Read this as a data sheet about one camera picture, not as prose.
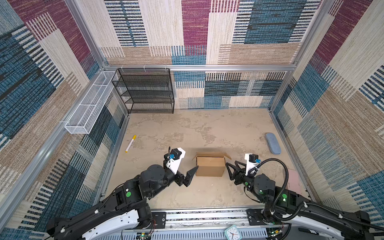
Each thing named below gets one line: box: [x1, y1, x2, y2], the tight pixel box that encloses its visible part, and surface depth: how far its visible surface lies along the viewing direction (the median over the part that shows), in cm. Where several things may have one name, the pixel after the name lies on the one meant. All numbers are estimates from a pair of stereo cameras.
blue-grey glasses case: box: [265, 132, 282, 155], surface depth 101 cm
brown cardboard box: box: [192, 151, 232, 177], surface depth 80 cm
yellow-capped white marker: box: [125, 135, 137, 153], surface depth 104 cm
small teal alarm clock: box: [224, 224, 243, 240], surface depth 70 cm
